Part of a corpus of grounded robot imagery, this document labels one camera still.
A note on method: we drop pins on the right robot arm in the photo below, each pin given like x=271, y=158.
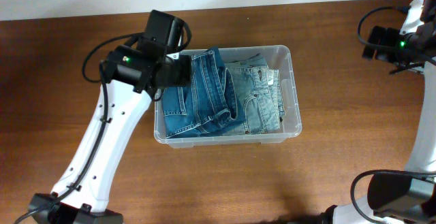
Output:
x=408, y=195

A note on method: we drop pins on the clear plastic storage container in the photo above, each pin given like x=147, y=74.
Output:
x=277, y=57

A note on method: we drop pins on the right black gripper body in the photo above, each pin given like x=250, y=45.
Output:
x=391, y=39

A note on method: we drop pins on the light blue jeans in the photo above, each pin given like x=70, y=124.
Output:
x=257, y=89

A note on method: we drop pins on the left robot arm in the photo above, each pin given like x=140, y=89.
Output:
x=82, y=193

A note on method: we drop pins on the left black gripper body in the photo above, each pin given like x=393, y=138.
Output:
x=178, y=71

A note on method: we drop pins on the dark blue jeans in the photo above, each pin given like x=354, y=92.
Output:
x=207, y=105

